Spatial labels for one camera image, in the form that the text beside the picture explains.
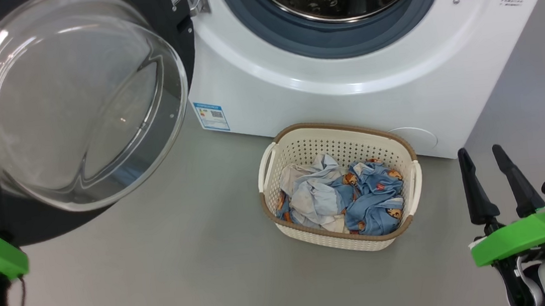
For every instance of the grey rubber door gasket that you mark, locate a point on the grey rubber door gasket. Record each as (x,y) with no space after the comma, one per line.
(341,36)

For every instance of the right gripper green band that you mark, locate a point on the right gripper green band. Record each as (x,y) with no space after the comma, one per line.
(521,241)

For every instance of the round white filter cover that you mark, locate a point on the round white filter cover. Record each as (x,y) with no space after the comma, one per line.
(413,138)

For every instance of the blue bear print garment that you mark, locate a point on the blue bear print garment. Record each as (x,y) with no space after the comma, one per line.
(377,198)

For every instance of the white front-load washing machine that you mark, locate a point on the white front-load washing machine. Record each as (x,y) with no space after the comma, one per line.
(347,101)

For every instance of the blue energy label sticker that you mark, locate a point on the blue energy label sticker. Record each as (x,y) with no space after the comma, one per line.
(211,116)

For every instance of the pale blue cream garment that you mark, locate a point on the pale blue cream garment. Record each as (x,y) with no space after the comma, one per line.
(314,194)

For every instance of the black round glass washer door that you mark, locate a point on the black round glass washer door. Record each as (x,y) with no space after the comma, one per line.
(72,102)

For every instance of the cream perforated laundry basket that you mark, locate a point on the cream perforated laundry basket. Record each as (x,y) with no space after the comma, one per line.
(331,142)

